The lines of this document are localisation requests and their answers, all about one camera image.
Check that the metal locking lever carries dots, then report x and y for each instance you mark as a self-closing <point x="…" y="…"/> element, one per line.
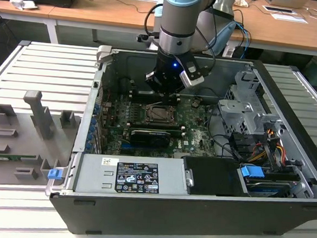
<point x="158" y="103"/>

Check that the silver-topped CPU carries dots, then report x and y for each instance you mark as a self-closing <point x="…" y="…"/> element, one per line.
<point x="161" y="114"/>

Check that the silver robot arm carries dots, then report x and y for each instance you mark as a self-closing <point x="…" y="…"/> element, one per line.
<point x="177" y="17"/>

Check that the CPU socket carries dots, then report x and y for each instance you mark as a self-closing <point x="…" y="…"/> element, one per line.
<point x="162" y="124"/>

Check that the coin cell battery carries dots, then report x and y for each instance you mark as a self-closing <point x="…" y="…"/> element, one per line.
<point x="195" y="102"/>

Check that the graphics card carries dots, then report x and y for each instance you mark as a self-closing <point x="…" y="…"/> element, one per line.
<point x="150" y="137"/>

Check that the green motherboard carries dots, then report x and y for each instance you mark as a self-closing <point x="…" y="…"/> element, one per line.
<point x="198" y="138"/>

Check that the silver drive cage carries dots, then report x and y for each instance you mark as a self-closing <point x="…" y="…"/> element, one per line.
<point x="238" y="111"/>

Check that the wooden desk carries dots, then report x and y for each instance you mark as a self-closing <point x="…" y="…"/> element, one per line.
<point x="289" y="33"/>
<point x="100" y="11"/>

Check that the black plastic shroud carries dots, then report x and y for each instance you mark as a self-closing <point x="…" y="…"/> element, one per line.
<point x="214" y="177"/>

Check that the grey power supply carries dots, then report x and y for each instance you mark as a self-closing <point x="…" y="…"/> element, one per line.
<point x="94" y="174"/>

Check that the blue disk carrier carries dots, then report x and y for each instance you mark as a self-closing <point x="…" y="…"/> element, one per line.
<point x="251" y="174"/>

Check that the white paper sheet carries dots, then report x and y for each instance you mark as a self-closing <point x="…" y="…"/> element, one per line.
<point x="289" y="17"/>

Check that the silver laptop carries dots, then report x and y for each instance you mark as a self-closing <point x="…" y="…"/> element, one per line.
<point x="286" y="1"/>

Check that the black PC case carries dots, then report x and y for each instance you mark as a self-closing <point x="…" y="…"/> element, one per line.
<point x="167" y="220"/>

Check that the blue case latch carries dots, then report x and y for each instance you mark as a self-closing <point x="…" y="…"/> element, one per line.
<point x="54" y="174"/>

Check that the grey parts rack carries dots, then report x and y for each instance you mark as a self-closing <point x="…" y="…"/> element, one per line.
<point x="31" y="148"/>

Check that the crumpled white paper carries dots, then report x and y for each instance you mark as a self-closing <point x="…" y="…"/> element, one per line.
<point x="22" y="3"/>

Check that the green RAM stick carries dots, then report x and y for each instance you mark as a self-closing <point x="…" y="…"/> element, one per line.
<point x="9" y="157"/>

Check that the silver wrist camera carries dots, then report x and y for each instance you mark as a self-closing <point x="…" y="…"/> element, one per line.
<point x="191" y="76"/>

